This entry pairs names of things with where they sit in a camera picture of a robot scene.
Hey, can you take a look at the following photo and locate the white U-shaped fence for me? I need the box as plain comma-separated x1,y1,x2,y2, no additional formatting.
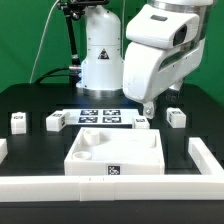
0,137,224,202

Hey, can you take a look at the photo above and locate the black cable bundle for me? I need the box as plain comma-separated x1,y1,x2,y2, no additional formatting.
33,65,83,85

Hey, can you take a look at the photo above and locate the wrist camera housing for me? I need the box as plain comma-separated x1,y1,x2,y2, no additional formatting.
126,4,199,49

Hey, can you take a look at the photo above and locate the white square tabletop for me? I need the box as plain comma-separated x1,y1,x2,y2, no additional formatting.
64,127,165,176

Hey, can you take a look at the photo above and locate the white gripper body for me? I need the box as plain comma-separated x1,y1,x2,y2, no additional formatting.
122,41,206,104

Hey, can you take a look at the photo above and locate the white cable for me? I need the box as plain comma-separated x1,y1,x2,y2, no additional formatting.
29,0,60,84

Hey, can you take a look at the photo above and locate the white marker base plate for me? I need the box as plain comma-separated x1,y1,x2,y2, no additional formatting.
65,109,139,125

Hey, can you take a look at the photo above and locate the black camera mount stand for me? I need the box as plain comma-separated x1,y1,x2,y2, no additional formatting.
57,0,110,66

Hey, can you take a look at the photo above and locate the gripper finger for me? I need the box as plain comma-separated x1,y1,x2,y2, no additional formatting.
143,101,155,119
166,88,180,102

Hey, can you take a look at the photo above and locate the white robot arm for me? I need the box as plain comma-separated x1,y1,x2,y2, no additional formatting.
77,0,216,118

